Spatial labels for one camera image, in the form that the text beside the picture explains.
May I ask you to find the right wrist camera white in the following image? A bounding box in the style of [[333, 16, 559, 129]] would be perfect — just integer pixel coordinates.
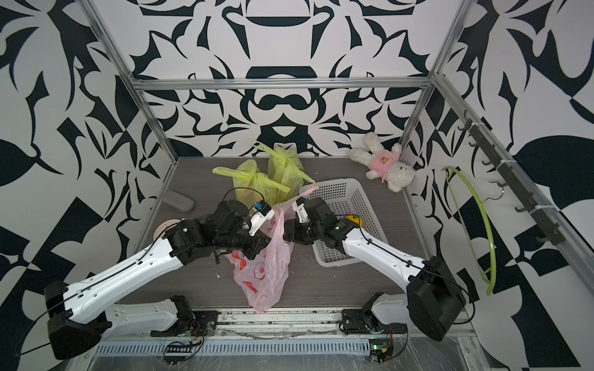
[[292, 197, 309, 224]]

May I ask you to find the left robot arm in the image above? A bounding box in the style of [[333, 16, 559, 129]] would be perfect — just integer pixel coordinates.
[[44, 199, 275, 360]]

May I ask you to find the small round clock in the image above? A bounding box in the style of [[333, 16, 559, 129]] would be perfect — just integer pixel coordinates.
[[153, 219, 180, 240]]

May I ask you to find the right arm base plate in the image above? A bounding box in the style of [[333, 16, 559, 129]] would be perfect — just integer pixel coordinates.
[[339, 309, 408, 335]]

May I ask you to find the yellow orange fruit with leaf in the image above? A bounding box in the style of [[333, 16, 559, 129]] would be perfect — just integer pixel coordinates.
[[347, 215, 364, 227]]

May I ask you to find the white plush bunny pink shirt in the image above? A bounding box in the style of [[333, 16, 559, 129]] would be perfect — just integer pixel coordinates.
[[348, 132, 415, 193]]

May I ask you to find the white plastic basket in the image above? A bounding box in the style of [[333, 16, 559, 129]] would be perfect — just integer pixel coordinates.
[[299, 178, 387, 269]]

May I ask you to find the green plastic bag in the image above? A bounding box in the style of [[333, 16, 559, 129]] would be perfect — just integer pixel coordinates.
[[212, 159, 291, 207], [253, 141, 315, 204]]

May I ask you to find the black wall hook rack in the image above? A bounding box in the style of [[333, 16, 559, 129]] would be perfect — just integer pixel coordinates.
[[461, 118, 566, 246]]

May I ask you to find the green hoop hanger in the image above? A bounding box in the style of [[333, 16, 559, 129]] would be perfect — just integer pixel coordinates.
[[442, 166, 497, 296]]

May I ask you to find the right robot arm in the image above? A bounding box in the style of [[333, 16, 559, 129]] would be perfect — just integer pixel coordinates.
[[284, 197, 467, 341]]

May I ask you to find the grey oval stone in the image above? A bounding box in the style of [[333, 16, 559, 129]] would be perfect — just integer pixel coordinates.
[[161, 190, 195, 213]]

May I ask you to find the pink plastic bag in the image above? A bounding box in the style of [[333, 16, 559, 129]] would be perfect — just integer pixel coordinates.
[[226, 197, 299, 313]]

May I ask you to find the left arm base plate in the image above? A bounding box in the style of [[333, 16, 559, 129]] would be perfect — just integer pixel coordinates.
[[150, 311, 220, 338]]

